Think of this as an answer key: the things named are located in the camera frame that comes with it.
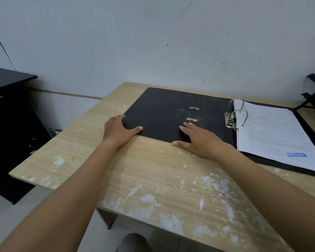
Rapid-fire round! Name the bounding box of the person's left hand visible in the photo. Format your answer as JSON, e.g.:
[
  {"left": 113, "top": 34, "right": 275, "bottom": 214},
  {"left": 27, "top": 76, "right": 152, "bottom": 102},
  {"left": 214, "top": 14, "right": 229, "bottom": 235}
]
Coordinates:
[{"left": 103, "top": 115, "right": 144, "bottom": 149}]

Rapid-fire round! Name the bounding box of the person's grey trouser leg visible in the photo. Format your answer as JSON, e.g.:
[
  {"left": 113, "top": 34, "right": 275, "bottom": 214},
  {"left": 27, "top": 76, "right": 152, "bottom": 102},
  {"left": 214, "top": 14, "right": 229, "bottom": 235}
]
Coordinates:
[{"left": 118, "top": 233, "right": 151, "bottom": 252}]

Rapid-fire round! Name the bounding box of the black lever arch binder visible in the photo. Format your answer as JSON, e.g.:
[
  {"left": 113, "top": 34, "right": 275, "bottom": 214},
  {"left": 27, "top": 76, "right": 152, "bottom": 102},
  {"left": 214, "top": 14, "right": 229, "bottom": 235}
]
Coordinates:
[{"left": 121, "top": 87, "right": 315, "bottom": 179}]

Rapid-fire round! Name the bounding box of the black cabinet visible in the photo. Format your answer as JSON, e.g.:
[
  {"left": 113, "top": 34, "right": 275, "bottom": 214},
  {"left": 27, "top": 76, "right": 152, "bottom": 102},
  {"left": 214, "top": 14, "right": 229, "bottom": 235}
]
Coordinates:
[{"left": 0, "top": 66, "right": 53, "bottom": 205}]

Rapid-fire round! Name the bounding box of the stack of white printed papers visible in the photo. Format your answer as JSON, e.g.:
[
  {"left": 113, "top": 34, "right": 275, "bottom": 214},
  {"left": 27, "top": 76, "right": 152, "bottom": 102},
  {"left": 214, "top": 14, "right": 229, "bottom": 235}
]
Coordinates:
[{"left": 233, "top": 99, "right": 315, "bottom": 173}]

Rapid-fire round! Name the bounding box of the person's left forearm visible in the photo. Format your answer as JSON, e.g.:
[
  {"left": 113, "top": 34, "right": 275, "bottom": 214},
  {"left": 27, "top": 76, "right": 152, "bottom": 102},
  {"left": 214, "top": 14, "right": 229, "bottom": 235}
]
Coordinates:
[{"left": 0, "top": 139, "right": 119, "bottom": 252}]

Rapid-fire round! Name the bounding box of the person's right hand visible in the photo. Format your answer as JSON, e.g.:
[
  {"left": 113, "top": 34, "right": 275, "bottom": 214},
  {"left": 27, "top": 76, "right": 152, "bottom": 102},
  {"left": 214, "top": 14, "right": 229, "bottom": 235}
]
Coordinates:
[{"left": 172, "top": 122, "right": 233, "bottom": 159}]

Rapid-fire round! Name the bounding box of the person's right forearm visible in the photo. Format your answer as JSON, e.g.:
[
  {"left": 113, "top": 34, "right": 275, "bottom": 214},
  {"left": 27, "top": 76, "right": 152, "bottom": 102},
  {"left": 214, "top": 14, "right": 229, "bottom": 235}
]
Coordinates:
[{"left": 220, "top": 148, "right": 315, "bottom": 250}]

